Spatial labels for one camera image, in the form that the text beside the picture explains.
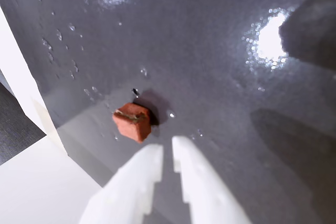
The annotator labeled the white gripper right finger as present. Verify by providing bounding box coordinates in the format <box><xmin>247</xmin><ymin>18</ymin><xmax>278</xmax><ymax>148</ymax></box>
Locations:
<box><xmin>171</xmin><ymin>136</ymin><xmax>253</xmax><ymax>224</ymax></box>

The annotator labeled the red cube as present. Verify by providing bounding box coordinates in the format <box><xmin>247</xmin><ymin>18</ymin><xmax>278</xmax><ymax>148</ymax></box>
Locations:
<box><xmin>112</xmin><ymin>102</ymin><xmax>152</xmax><ymax>144</ymax></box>

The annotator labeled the white board panel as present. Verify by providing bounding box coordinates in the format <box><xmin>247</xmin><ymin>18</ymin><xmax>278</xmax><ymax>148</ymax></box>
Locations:
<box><xmin>0</xmin><ymin>6</ymin><xmax>103</xmax><ymax>224</ymax></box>

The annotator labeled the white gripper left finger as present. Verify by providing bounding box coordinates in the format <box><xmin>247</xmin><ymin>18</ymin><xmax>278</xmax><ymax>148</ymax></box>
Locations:
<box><xmin>78</xmin><ymin>144</ymin><xmax>164</xmax><ymax>224</ymax></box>

